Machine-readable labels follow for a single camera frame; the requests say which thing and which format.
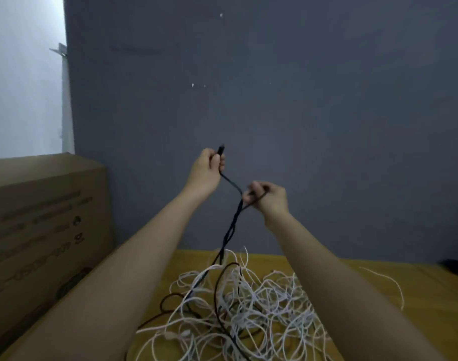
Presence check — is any person's right hand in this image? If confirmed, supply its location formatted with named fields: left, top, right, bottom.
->
left=243, top=181, right=290, bottom=228

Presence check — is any person's left hand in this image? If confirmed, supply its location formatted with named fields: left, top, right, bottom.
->
left=182, top=148, right=226, bottom=202

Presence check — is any black cable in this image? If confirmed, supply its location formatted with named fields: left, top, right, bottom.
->
left=439, top=259, right=458, bottom=277
left=124, top=145, right=269, bottom=361

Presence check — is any tangle of white cables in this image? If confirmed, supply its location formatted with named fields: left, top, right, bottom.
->
left=131, top=248, right=405, bottom=361

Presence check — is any person's left forearm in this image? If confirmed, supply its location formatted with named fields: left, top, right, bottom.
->
left=4, top=188, right=207, bottom=361

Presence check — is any person's right forearm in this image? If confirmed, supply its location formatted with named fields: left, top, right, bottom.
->
left=268, top=213, right=448, bottom=361

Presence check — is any plain brown cardboard box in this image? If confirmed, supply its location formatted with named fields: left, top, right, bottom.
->
left=0, top=152, right=116, bottom=358

